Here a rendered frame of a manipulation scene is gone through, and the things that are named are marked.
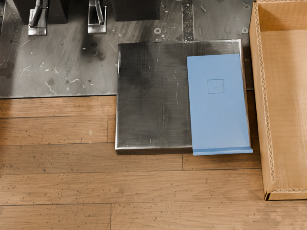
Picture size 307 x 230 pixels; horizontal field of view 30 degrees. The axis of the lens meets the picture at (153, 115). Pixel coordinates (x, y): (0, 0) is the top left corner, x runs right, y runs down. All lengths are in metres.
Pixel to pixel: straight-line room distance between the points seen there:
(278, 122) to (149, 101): 0.17
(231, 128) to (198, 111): 0.05
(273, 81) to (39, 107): 0.32
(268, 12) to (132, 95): 0.21
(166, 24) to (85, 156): 0.23
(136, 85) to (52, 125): 0.12
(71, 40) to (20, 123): 0.14
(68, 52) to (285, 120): 0.31
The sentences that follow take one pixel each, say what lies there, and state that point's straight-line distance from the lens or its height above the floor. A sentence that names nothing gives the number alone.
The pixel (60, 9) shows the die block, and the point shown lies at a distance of 0.83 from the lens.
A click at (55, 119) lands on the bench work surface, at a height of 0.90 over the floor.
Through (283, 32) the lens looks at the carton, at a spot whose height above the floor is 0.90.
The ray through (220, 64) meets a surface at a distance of 0.77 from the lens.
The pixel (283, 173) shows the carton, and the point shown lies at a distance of 0.73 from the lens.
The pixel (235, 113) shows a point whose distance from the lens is 0.73.
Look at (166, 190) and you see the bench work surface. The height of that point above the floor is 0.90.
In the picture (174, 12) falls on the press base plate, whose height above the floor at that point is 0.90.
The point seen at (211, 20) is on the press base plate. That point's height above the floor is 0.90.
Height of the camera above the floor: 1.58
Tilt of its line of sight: 63 degrees down
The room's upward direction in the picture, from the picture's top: 8 degrees counter-clockwise
